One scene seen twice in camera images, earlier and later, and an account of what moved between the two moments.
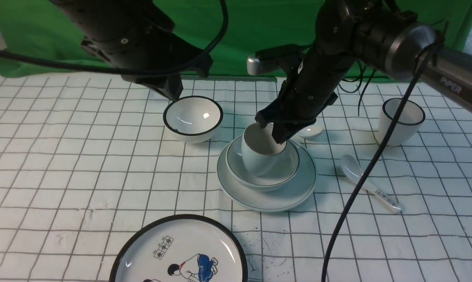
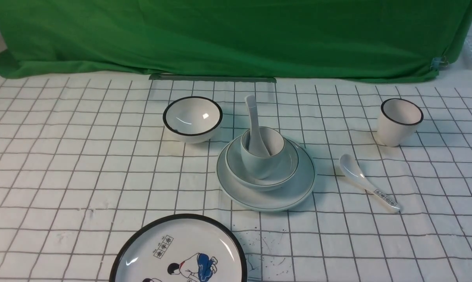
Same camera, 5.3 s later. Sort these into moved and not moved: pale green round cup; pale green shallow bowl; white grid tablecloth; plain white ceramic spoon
Moved: plain white ceramic spoon
Not moved: pale green shallow bowl; white grid tablecloth; pale green round cup
